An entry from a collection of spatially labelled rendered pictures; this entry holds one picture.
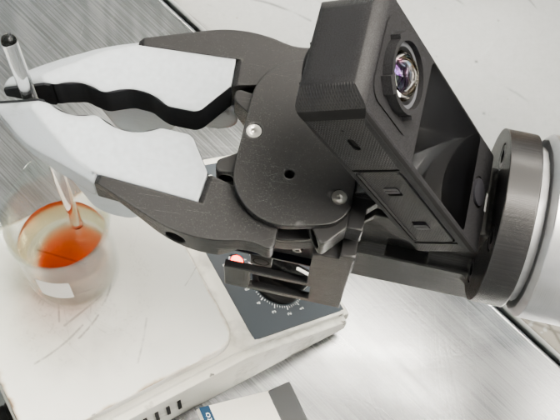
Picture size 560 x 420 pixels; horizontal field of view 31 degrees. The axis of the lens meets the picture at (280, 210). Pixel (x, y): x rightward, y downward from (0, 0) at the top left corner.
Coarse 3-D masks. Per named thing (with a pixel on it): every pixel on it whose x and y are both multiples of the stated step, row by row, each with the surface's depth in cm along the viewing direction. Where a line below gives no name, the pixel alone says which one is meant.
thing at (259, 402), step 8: (248, 400) 59; (256, 400) 60; (264, 400) 60; (216, 408) 57; (224, 408) 58; (232, 408) 58; (240, 408) 58; (248, 408) 59; (256, 408) 59; (264, 408) 60; (216, 416) 57; (224, 416) 57; (232, 416) 58; (240, 416) 58; (248, 416) 58; (256, 416) 59; (264, 416) 59
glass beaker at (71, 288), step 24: (24, 168) 49; (48, 168) 49; (24, 192) 49; (48, 192) 51; (72, 192) 51; (0, 216) 48; (24, 216) 51; (24, 264) 47; (48, 264) 47; (72, 264) 47; (96, 264) 49; (48, 288) 50; (72, 288) 50; (96, 288) 52
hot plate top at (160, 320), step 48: (0, 240) 55; (144, 240) 55; (0, 288) 54; (144, 288) 54; (192, 288) 54; (0, 336) 53; (48, 336) 53; (96, 336) 53; (144, 336) 53; (192, 336) 53; (0, 384) 52; (48, 384) 52; (96, 384) 52; (144, 384) 52
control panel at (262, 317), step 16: (208, 256) 57; (224, 256) 58; (240, 256) 58; (240, 288) 57; (240, 304) 56; (256, 304) 57; (272, 304) 58; (288, 304) 58; (304, 304) 59; (320, 304) 60; (256, 320) 56; (272, 320) 57; (288, 320) 58; (304, 320) 58; (256, 336) 56
